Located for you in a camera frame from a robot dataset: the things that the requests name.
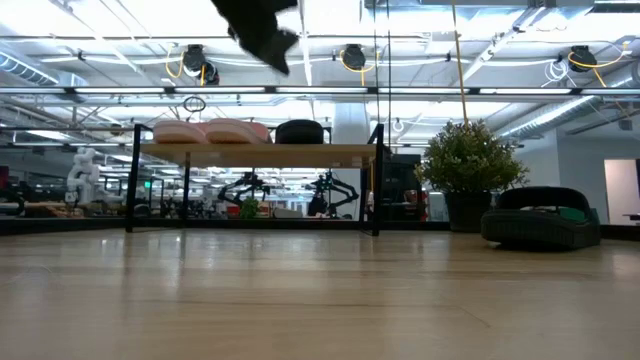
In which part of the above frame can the pink foam slide sandal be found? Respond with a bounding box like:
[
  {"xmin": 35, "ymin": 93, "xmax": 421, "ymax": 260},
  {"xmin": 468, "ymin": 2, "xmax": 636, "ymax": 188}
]
[
  {"xmin": 152, "ymin": 119, "xmax": 210, "ymax": 145},
  {"xmin": 203, "ymin": 118, "xmax": 275, "ymax": 145}
]

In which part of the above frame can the overhead light bar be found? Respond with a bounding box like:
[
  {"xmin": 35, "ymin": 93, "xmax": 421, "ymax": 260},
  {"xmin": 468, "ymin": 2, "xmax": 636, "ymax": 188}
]
[{"xmin": 0, "ymin": 85, "xmax": 640, "ymax": 97}]

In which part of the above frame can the wooden shelf with black frame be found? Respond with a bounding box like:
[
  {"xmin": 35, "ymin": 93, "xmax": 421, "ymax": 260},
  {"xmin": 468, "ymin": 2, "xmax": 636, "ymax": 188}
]
[{"xmin": 124, "ymin": 122, "xmax": 386, "ymax": 237}]

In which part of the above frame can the yellow hanging cord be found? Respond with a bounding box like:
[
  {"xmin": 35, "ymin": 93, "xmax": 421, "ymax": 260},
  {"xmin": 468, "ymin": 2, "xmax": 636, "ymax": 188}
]
[{"xmin": 451, "ymin": 0, "xmax": 470, "ymax": 127}]

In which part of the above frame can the dark green slide sandal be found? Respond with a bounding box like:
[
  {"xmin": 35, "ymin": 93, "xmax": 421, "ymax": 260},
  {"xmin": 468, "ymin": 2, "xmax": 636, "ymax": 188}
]
[
  {"xmin": 480, "ymin": 185, "xmax": 603, "ymax": 251},
  {"xmin": 274, "ymin": 118, "xmax": 325, "ymax": 146}
]

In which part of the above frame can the black hanging cable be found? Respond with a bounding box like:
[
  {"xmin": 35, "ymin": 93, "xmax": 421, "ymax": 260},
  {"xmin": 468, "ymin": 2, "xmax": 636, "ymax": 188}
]
[
  {"xmin": 385, "ymin": 0, "xmax": 393, "ymax": 156},
  {"xmin": 371, "ymin": 0, "xmax": 379, "ymax": 126}
]

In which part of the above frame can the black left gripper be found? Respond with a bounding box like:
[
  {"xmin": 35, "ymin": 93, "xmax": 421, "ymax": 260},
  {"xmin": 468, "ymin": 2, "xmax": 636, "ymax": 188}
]
[{"xmin": 209, "ymin": 0, "xmax": 300, "ymax": 76}]

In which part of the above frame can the white robot figure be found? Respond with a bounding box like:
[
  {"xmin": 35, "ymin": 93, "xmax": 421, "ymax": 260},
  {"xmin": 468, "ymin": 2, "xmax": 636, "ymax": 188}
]
[{"xmin": 64, "ymin": 146, "xmax": 126, "ymax": 207}]

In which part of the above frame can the small green plant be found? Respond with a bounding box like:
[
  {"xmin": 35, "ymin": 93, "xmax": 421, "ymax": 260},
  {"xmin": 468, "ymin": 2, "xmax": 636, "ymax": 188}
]
[{"xmin": 239, "ymin": 196, "xmax": 262, "ymax": 220}]

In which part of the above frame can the black ceiling cord reel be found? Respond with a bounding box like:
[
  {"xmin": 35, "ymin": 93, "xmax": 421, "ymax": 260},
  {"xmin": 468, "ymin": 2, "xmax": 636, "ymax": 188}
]
[
  {"xmin": 164, "ymin": 43, "xmax": 221, "ymax": 87},
  {"xmin": 339, "ymin": 43, "xmax": 381, "ymax": 87},
  {"xmin": 567, "ymin": 42, "xmax": 631, "ymax": 89}
]

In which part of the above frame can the potted green plant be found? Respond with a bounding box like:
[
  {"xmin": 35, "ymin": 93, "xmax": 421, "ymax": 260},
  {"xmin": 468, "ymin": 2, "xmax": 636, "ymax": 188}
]
[{"xmin": 413, "ymin": 118, "xmax": 530, "ymax": 234}]

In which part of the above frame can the black cabinet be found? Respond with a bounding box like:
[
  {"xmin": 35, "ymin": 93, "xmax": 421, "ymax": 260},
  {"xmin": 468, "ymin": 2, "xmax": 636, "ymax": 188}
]
[{"xmin": 382, "ymin": 153, "xmax": 427, "ymax": 222}]

